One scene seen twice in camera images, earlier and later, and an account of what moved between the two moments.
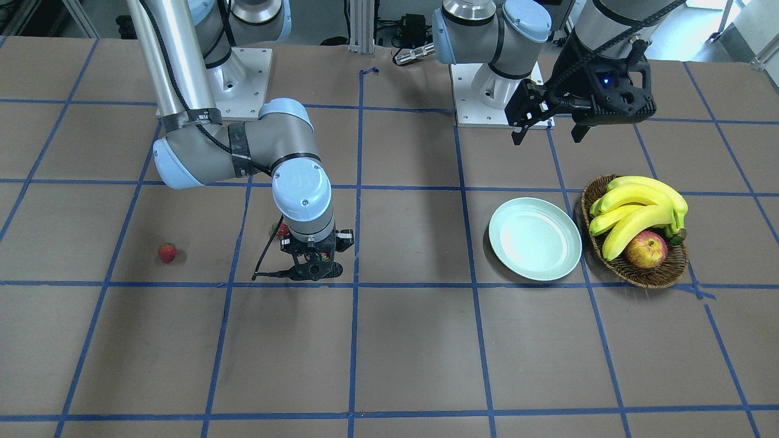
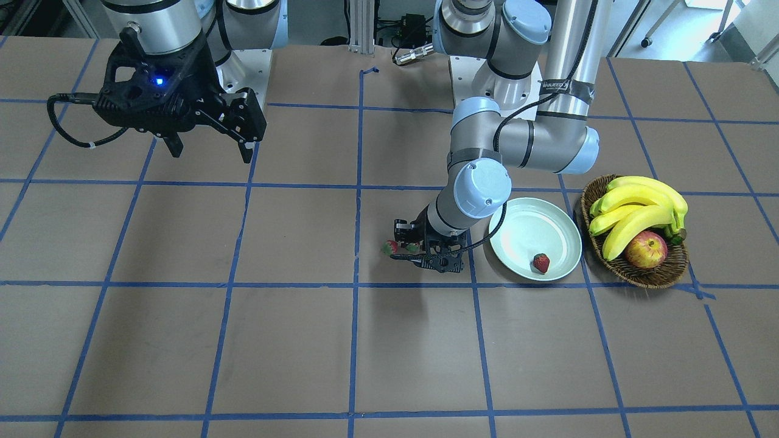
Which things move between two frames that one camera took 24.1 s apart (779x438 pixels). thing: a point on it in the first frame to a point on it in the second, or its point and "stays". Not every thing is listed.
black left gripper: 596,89 to 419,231
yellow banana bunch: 632,203 stays
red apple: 649,250 stays
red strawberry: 283,230 to 541,261
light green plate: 535,238 stays
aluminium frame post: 361,26 stays
